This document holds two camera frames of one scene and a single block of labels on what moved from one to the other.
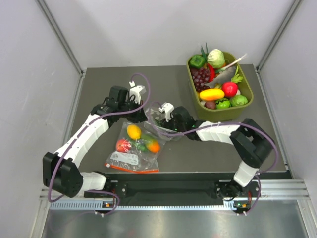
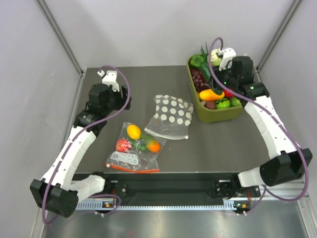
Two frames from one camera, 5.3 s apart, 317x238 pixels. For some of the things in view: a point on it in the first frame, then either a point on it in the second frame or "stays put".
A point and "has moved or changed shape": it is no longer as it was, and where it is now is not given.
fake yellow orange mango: x=212 y=94 stays put
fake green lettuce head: x=238 y=100 stays put
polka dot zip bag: x=163 y=135 has moved or changed shape
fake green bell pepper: x=197 y=61 stays put
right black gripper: x=168 y=125 to x=216 y=86
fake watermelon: x=223 y=103 stays put
